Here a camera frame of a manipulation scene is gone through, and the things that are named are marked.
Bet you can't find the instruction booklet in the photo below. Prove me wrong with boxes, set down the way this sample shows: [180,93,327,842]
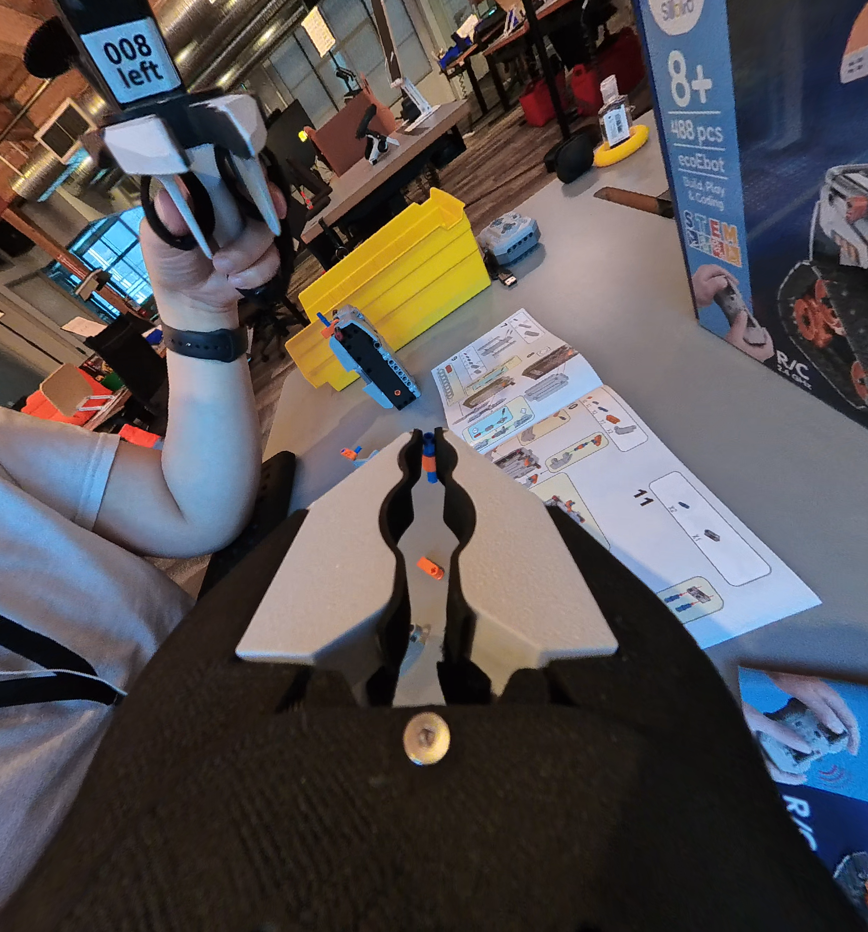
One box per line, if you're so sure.
[431,309,822,649]

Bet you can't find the person's left hand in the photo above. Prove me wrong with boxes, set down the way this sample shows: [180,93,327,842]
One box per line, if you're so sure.
[140,185,291,331]

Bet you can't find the orange bin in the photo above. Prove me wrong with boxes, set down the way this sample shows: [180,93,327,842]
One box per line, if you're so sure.
[22,389,115,428]

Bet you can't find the blue booklet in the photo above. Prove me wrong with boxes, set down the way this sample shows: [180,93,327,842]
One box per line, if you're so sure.
[738,666,868,932]

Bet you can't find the grey table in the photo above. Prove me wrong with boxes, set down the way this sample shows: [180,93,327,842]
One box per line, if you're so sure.
[325,98,473,228]

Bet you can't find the black wristband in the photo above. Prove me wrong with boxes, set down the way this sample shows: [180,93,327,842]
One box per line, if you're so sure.
[161,325,249,364]

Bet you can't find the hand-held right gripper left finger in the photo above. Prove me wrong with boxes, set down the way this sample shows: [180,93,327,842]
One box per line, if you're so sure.
[236,430,414,707]

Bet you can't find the grey desk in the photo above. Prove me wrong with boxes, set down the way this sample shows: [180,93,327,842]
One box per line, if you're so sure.
[259,109,868,685]

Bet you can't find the red container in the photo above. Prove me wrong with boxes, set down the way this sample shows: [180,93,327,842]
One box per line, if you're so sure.
[568,62,604,117]
[519,76,567,128]
[600,28,646,96]

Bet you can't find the black strap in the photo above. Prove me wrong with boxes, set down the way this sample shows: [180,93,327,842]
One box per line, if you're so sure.
[0,600,125,713]

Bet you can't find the small cardboard box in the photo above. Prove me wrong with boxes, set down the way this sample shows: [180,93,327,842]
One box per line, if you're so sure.
[39,363,115,417]

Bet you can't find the grey black brick assembly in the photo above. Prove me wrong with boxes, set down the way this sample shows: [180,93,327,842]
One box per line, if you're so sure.
[317,306,422,411]

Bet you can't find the yellow ring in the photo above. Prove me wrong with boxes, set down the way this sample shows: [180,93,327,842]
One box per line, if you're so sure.
[592,124,652,168]

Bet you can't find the hand sanitizer bottle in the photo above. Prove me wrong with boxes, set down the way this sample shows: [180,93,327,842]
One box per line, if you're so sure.
[597,75,635,150]

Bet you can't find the long wooden table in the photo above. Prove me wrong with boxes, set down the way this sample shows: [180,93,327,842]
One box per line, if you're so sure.
[440,0,642,117]

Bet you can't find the black rounded object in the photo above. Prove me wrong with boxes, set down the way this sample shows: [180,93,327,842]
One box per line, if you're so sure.
[554,134,599,184]

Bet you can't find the brown wooden strip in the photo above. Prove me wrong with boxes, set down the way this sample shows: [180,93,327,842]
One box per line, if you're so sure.
[594,185,675,219]

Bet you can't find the dark blue toy box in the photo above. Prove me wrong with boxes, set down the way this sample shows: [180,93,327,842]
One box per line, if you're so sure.
[632,0,868,447]

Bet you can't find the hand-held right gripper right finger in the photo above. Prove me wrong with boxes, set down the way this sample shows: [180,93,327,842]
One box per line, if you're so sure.
[437,428,620,706]

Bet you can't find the yellow plastic bin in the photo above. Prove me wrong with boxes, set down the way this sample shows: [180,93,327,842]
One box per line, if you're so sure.
[286,188,491,393]

